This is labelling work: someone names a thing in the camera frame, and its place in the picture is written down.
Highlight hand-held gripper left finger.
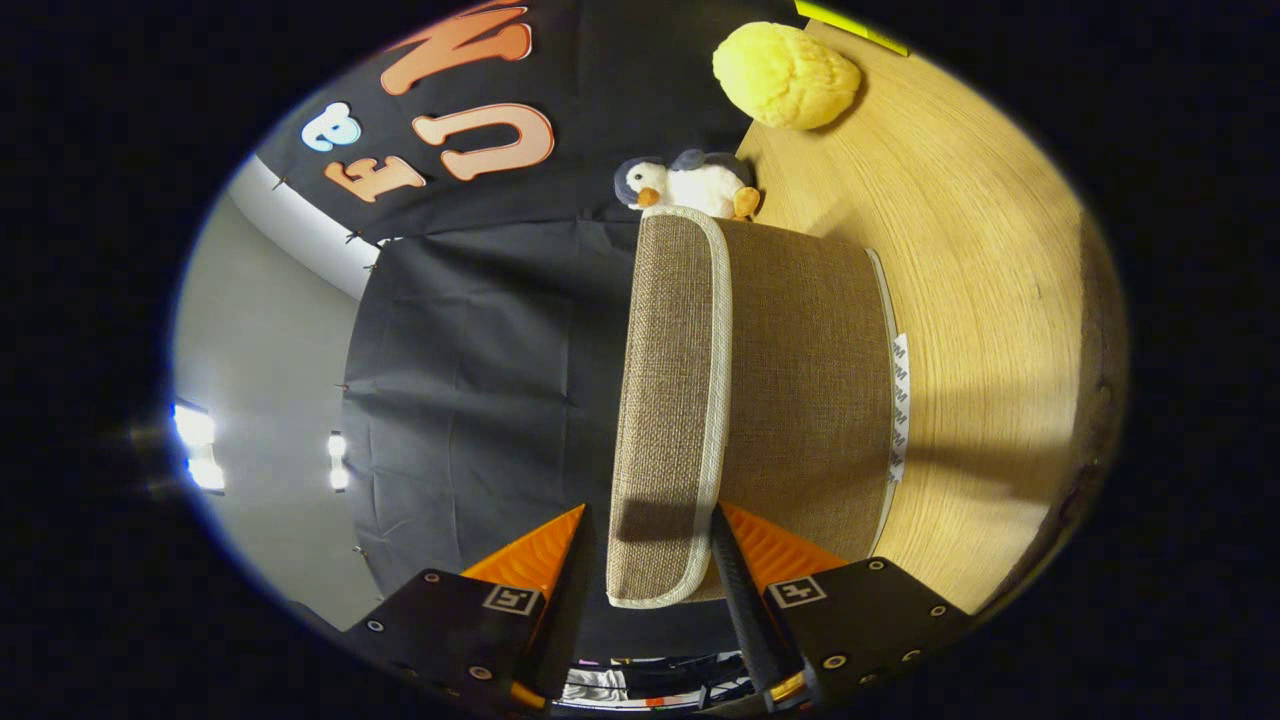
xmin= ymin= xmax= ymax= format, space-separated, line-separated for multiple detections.
xmin=345 ymin=503 xmax=591 ymax=713

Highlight brown fabric storage box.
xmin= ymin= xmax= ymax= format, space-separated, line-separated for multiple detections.
xmin=607 ymin=205 xmax=911 ymax=609

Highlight penguin plush toy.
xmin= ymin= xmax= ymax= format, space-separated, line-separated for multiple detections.
xmin=613 ymin=150 xmax=763 ymax=221

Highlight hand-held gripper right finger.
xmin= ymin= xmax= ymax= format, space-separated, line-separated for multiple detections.
xmin=708 ymin=500 xmax=971 ymax=713

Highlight large ceiling light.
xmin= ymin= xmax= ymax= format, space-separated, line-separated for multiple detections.
xmin=172 ymin=400 xmax=227 ymax=493

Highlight yellow book with red label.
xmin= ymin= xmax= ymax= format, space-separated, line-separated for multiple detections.
xmin=795 ymin=0 xmax=911 ymax=58

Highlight yellow plush bread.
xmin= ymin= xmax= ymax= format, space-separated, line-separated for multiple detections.
xmin=712 ymin=22 xmax=863 ymax=131

